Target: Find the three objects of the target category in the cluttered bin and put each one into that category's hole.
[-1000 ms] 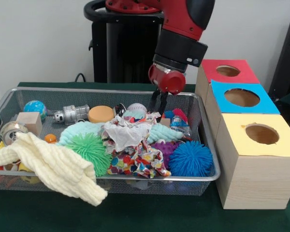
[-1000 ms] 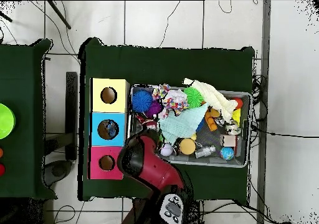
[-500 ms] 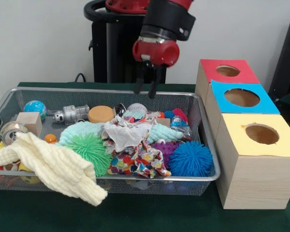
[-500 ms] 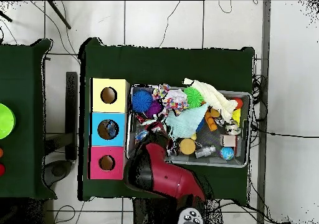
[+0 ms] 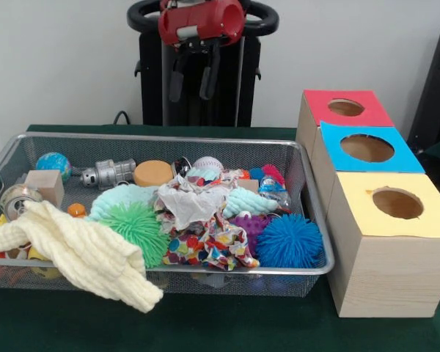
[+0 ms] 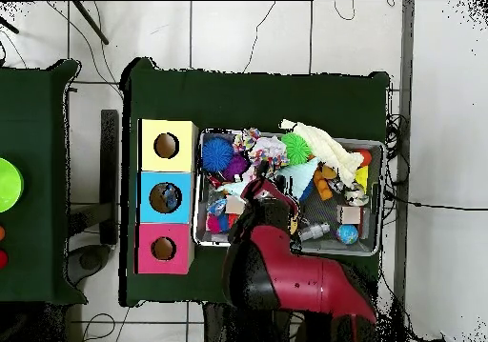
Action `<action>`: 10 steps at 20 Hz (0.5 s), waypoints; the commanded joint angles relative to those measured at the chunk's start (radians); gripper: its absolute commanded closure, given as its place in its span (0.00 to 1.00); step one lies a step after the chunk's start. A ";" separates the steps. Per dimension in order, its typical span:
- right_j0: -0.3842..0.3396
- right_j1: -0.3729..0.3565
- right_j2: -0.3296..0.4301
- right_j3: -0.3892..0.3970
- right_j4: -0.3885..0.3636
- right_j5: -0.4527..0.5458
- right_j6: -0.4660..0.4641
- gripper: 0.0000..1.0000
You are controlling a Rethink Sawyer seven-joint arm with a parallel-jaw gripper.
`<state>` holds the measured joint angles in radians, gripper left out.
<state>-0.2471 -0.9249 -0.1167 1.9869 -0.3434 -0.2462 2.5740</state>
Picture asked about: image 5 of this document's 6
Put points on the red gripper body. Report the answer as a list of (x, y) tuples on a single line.
[(216, 22)]

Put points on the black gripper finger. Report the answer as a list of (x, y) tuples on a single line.
[(210, 70), (177, 77)]

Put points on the crushed silver can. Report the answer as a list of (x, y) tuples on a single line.
[(180, 168)]

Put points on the colourful patterned cloth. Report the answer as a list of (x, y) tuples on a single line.
[(213, 249), (187, 202)]

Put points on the mint green cloth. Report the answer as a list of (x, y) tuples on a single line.
[(121, 196)]

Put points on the crushed clear water bottle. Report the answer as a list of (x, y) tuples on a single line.
[(273, 193)]

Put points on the blue spiky ball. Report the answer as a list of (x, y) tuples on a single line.
[(290, 242)]

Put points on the shallow clear mesh bin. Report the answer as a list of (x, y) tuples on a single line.
[(312, 249)]

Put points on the wooden box with three holes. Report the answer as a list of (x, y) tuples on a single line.
[(389, 271)]

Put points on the pale pink ball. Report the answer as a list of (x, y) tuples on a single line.
[(209, 164)]

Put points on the tan round bun toy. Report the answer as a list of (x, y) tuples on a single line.
[(154, 174)]

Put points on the red spiky toy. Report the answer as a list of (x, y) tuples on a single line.
[(273, 174)]

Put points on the small blue globe ball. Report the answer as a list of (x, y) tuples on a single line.
[(53, 164)]

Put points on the green spiky ball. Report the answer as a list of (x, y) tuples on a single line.
[(136, 227)]

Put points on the purple spiky ball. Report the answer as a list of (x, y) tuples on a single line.
[(248, 226)]

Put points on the small orange ball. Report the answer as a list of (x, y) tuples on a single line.
[(76, 210)]

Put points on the small wooden cube block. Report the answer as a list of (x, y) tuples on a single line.
[(44, 187)]

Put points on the pale yellow cloth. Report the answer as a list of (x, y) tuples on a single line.
[(81, 249)]

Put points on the round silver tin can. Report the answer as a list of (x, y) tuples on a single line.
[(18, 202)]

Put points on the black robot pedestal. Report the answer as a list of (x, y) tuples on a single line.
[(150, 88)]

